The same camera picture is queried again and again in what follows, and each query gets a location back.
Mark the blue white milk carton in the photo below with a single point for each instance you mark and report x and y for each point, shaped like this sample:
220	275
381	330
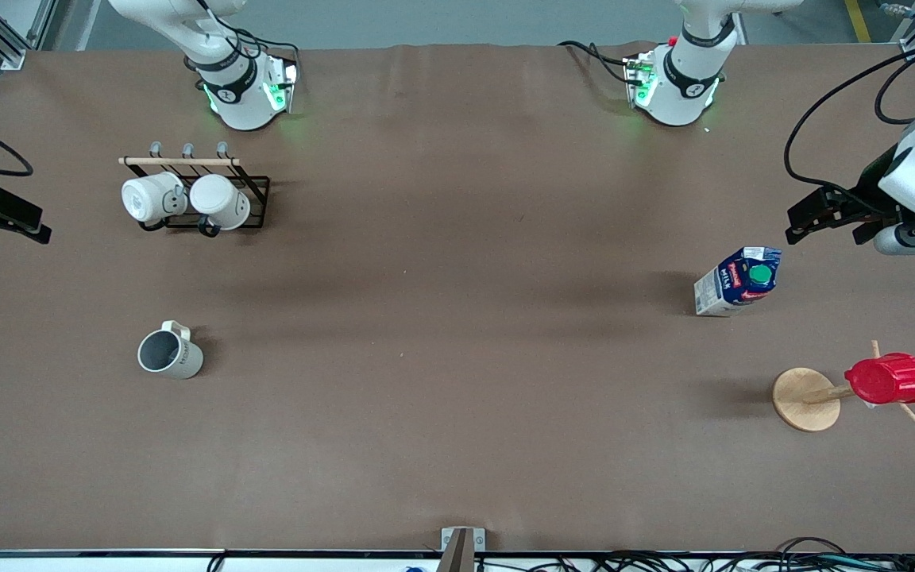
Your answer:
731	286

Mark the red plastic cup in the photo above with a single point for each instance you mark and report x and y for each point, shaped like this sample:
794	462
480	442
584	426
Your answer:
890	380

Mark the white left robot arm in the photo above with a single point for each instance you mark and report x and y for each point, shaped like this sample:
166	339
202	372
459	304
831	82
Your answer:
684	95

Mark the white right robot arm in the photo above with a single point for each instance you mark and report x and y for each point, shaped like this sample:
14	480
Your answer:
243	103

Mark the metal table bracket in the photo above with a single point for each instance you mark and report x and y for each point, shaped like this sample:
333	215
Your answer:
461	548

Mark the brown table cover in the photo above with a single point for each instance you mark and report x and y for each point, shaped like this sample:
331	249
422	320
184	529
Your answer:
426	397

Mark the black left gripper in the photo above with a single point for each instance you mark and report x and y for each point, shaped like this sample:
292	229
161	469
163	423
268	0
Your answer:
872	193

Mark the white mug with dotted bottom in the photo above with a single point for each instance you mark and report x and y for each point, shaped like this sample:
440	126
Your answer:
148	199

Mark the grey ceramic mug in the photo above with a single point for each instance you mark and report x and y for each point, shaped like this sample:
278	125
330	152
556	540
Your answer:
171	355

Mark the wooden mug tree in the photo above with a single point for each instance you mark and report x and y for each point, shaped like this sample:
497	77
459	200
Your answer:
805	400

